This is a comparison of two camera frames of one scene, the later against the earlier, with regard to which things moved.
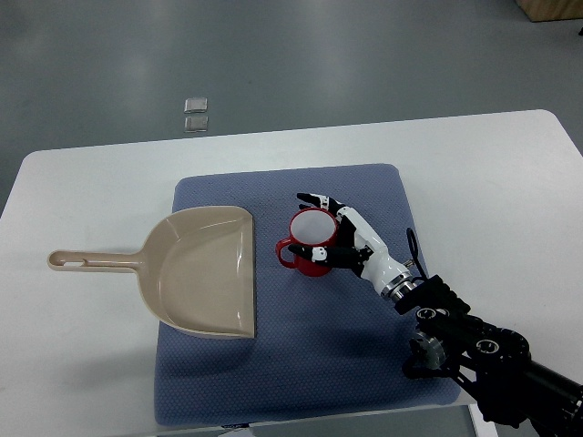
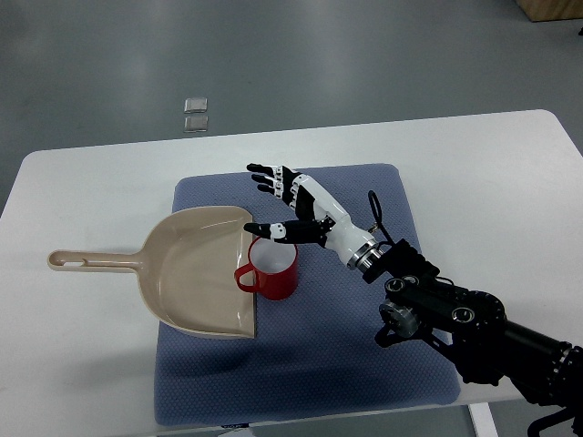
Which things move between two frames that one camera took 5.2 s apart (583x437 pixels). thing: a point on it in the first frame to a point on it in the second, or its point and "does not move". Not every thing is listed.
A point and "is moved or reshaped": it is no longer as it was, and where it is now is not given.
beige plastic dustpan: (197, 267) does not move
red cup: (313, 227) is moved or reshaped
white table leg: (482, 428) does not move
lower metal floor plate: (196, 124) does not move
